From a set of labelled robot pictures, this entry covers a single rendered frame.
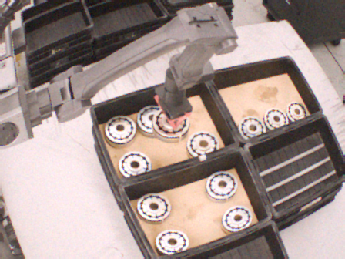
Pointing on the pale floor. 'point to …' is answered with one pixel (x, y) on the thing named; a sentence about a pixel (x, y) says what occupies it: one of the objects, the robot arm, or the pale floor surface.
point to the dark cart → (310, 18)
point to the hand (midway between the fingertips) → (171, 119)
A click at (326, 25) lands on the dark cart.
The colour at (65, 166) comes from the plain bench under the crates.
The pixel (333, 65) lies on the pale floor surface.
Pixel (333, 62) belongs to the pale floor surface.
